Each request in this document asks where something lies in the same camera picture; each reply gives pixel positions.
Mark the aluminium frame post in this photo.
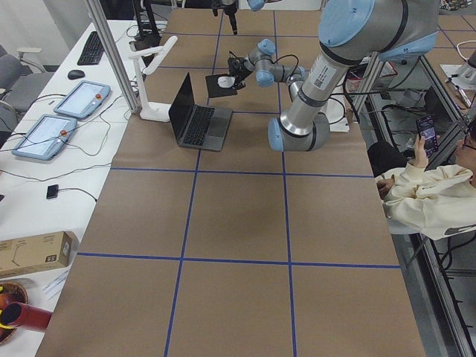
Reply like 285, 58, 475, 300
85, 0, 139, 114

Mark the red cylinder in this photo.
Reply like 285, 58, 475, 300
1, 302, 53, 332

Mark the small black device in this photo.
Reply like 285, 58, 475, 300
46, 184, 60, 199

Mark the far teach pendant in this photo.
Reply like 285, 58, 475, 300
54, 80, 111, 120

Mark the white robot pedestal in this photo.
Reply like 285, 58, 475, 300
326, 94, 350, 133

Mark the black mouse pad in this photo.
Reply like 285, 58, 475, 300
205, 74, 237, 98

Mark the teach pendant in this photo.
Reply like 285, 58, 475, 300
12, 115, 77, 161
54, 80, 111, 120

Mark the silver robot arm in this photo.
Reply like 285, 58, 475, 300
211, 0, 279, 35
217, 0, 440, 152

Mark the black desk mouse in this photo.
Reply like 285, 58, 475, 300
67, 69, 86, 80

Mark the white computer mouse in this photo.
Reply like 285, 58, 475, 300
217, 76, 235, 88

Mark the near teach pendant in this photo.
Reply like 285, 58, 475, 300
12, 115, 77, 161

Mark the person in cream hoodie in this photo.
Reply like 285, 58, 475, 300
367, 121, 475, 240

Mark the black smartphone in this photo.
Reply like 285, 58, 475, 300
416, 115, 438, 156

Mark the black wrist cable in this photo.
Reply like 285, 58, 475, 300
271, 54, 309, 81

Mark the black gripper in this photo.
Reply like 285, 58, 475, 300
222, 9, 255, 90

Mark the white desk lamp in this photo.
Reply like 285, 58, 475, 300
128, 35, 179, 122

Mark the grey laptop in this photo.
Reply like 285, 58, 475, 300
168, 73, 233, 151

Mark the black keyboard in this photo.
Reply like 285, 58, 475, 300
77, 31, 104, 65

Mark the cardboard box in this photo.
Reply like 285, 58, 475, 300
1, 231, 78, 278

